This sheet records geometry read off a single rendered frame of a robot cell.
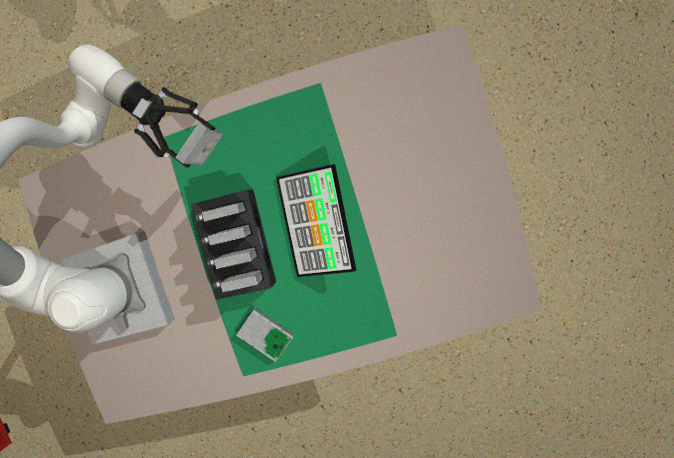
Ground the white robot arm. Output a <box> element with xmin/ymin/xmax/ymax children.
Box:
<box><xmin>0</xmin><ymin>45</ymin><xmax>146</xmax><ymax>333</ymax></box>

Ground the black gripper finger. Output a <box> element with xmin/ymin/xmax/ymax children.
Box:
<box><xmin>134</xmin><ymin>112</ymin><xmax>191</xmax><ymax>167</ymax></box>
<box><xmin>150</xmin><ymin>87</ymin><xmax>215</xmax><ymax>131</ymax></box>

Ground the green mat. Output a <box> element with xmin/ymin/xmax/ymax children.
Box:
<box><xmin>170</xmin><ymin>83</ymin><xmax>397</xmax><ymax>376</ymax></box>

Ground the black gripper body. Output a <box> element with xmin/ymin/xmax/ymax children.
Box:
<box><xmin>121</xmin><ymin>83</ymin><xmax>165</xmax><ymax>125</ymax></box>

